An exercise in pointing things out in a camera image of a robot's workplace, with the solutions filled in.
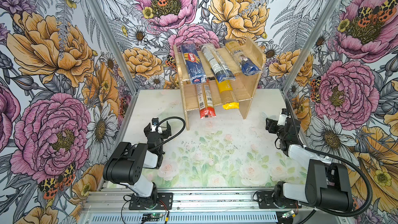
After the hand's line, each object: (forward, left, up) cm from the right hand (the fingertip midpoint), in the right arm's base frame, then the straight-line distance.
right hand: (271, 123), depth 91 cm
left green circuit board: (-41, +64, -10) cm, 77 cm away
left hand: (+1, +65, -1) cm, 65 cm away
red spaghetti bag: (+5, +38, +15) cm, 41 cm away
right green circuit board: (-42, +2, -11) cm, 44 cm away
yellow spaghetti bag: (+5, +26, +15) cm, 30 cm away
